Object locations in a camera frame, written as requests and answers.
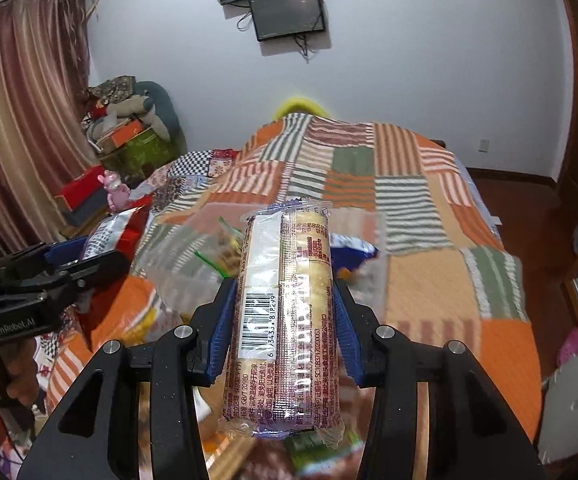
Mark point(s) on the white wall socket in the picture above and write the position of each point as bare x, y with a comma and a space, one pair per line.
482, 145

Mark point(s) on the pink cloth item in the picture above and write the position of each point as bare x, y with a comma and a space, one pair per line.
569, 347

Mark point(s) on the blue white snack packet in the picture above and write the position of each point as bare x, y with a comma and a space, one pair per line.
351, 255

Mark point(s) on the silver red snack bag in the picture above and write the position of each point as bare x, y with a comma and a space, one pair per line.
114, 230

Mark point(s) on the grey green plush toy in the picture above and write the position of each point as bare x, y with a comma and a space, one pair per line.
156, 107

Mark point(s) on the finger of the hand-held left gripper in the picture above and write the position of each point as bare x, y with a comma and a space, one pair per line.
66, 252
104, 270

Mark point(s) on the pink toy figure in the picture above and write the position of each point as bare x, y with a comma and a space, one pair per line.
115, 191

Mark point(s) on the long cracker packet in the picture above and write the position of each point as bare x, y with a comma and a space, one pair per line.
279, 310

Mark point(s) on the dark flat box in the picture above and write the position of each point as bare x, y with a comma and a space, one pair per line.
89, 212

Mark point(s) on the checkered patchwork pillow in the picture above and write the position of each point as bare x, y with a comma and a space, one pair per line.
196, 162

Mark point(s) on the striped pink curtain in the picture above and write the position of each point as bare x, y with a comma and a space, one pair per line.
29, 110

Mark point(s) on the orange cardboard box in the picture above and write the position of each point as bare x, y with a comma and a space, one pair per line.
121, 135

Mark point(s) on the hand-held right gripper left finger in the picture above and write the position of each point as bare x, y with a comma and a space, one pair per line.
221, 332

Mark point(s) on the clear plastic container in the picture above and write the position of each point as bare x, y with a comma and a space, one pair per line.
179, 260

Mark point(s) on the yellow round object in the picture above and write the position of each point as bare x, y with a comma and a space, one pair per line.
299, 106

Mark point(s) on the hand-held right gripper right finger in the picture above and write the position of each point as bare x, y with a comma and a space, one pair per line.
344, 332

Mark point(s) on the red flat box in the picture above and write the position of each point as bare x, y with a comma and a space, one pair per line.
81, 190

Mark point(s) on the striped patchwork blanket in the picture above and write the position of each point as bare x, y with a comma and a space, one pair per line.
419, 270

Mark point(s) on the floral patterned bag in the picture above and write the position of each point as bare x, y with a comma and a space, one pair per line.
114, 89

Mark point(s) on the green cardboard box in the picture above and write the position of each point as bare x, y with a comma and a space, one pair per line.
144, 152

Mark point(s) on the green snack packet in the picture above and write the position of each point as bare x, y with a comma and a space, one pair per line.
319, 452

